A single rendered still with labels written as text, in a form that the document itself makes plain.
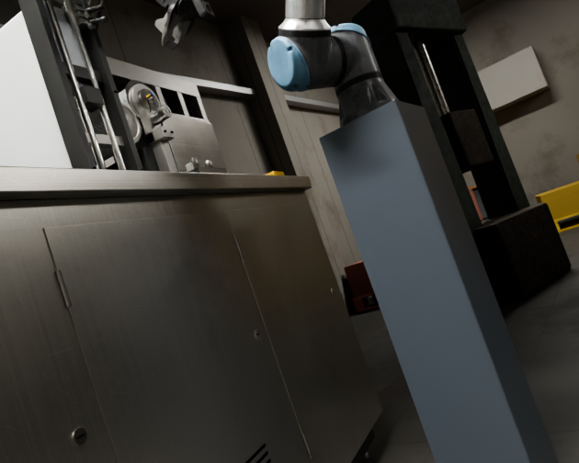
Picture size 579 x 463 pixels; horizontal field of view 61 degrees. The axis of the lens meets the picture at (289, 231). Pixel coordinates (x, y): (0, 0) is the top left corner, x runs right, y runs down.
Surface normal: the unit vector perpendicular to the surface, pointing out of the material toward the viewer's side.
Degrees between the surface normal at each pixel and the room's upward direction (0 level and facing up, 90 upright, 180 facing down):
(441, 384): 90
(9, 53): 90
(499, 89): 90
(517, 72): 90
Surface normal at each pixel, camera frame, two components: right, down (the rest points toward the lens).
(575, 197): -0.34, 0.05
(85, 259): 0.84, -0.33
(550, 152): -0.54, 0.13
